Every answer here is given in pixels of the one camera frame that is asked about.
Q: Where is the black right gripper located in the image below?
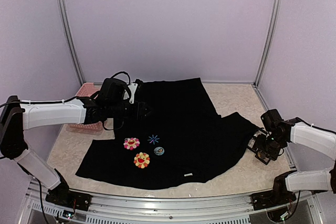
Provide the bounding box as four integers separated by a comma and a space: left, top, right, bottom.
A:
252, 133, 285, 161

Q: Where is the black display box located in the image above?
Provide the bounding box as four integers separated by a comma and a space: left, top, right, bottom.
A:
247, 128, 267, 154
255, 150, 272, 165

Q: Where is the round blue pin badge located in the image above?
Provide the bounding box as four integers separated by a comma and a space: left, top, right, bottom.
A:
154, 147, 165, 156

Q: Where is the black t-shirt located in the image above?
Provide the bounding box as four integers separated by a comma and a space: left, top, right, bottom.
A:
76, 78, 257, 190

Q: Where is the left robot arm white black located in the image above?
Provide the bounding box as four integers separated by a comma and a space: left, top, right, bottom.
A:
1, 77, 151, 206

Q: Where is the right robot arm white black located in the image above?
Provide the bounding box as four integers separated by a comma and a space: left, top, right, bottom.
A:
248, 109, 335, 210

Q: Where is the pink yellow flower brooch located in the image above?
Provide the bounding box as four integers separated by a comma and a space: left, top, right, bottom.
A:
123, 137, 140, 151

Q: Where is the orange yellow flower brooch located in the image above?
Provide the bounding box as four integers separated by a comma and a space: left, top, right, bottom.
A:
133, 152, 150, 169

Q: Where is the pink plastic basket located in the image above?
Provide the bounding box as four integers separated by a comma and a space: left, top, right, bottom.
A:
69, 82, 103, 132

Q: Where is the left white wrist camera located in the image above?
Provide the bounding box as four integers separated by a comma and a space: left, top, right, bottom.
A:
123, 79, 143, 104

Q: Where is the front aluminium rail base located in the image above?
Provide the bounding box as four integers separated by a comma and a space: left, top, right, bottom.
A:
15, 180, 325, 223

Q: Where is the left aluminium frame post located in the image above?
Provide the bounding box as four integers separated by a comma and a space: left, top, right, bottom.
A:
57, 0, 85, 85

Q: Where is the aluminium frame post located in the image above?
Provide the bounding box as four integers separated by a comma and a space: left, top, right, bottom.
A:
57, 0, 85, 85
254, 0, 281, 89

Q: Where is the right aluminium frame post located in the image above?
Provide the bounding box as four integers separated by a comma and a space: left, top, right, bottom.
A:
254, 0, 281, 89

